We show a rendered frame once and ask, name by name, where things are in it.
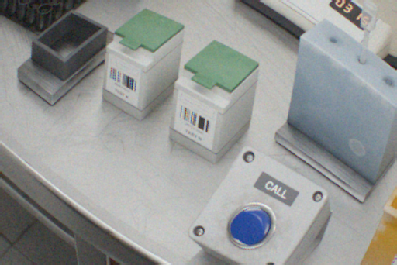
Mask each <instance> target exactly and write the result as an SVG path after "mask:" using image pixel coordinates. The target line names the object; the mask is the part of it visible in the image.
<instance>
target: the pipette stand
mask: <svg viewBox="0 0 397 265"><path fill-rule="evenodd" d="M300 37H301V38H300V41H299V53H298V56H297V58H298V59H297V63H296V69H295V79H294V82H293V85H292V86H293V89H292V95H291V99H290V101H291V102H290V106H289V110H288V116H287V120H286V123H285V124H284V125H283V126H282V127H281V128H280V129H278V130H277V131H276V132H275V135H274V139H275V140H277V141H278V142H279V143H280V144H281V145H283V146H284V147H285V148H287V149H288V150H290V151H292V152H293V153H294V154H295V155H298V156H300V157H301V158H302V159H303V160H305V161H306V162H307V163H309V164H310V165H312V166H313V167H315V168H316V169H317V170H319V171H320V172H321V173H323V174H324V175H326V176H327V177H329V178H330V179H331V180H332V181H335V183H337V184H338V185H340V186H341V187H342V188H343V189H345V190H346V191H348V192H350V193H351V194H352V195H353V196H354V197H356V198H357V199H359V201H362V202H364V200H365V199H366V198H367V197H368V195H369V194H370V193H371V192H372V191H373V189H374V188H375V186H376V185H377V184H378V182H379V181H380V180H381V179H382V177H383V176H384V175H385V173H386V171H387V170H388V169H389V168H390V166H391V165H392V163H393V162H394V161H395V159H396V157H397V71H396V70H395V69H394V68H392V67H391V66H390V65H389V64H387V63H386V62H385V61H383V60H382V59H381V58H380V57H378V56H377V55H376V54H375V53H373V52H372V51H370V50H369V49H368V48H367V52H366V53H367V54H366V59H365V63H364V64H360V63H359V62H360V60H359V59H360V58H361V57H360V55H361V48H362V44H361V43H360V42H358V41H357V40H356V39H355V38H353V37H352V36H350V35H349V34H347V33H346V32H344V31H343V30H342V29H340V28H339V27H337V26H335V25H334V24H332V23H331V22H330V21H328V20H326V19H323V20H321V21H320V22H318V23H317V25H316V24H315V25H314V26H313V27H312V28H311V29H309V31H306V33H303V35H302V36H300Z"/></svg>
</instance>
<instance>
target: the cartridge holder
mask: <svg viewBox="0 0 397 265"><path fill-rule="evenodd" d="M114 34H115V33H113V32H112V31H109V28H107V27H106V26H104V25H102V24H101V23H98V22H96V21H95V20H92V19H90V18H88V17H85V15H82V14H80V13H79V12H76V11H74V10H71V11H69V12H68V13H67V14H65V15H64V16H62V17H61V18H59V19H58V20H57V21H56V22H54V23H53V24H52V25H51V26H49V27H48V28H47V29H46V30H44V31H43V32H42V33H41V34H40V35H38V36H37V37H36V38H35V39H34V40H33V41H32V50H31V57H30V58H29V59H28V60H26V61H25V62H24V64H22V65H21V66H20V67H19V68H17V72H18V74H17V78H18V79H19V80H20V81H22V82H23V83H24V84H26V85H27V86H28V87H29V88H32V90H33V91H35V92H36V93H37V94H38V95H41V97H43V98H44V99H45V100H46V101H48V102H49V103H50V104H54V103H55V102H56V101H57V100H58V99H59V98H60V97H62V95H64V94H65V93H66V92H67V91H68V90H70V89H71V88H72V87H73V86H74V85H75V84H76V83H77V82H78V81H79V80H81V79H82V78H83V77H84V76H85V75H86V74H87V73H89V72H90V71H92V69H93V68H95V67H96V66H98V65H99V64H100V63H101V62H102V61H103V60H104V59H105V55H106V48H107V46H108V45H109V44H110V43H111V42H112V41H113V40H114Z"/></svg>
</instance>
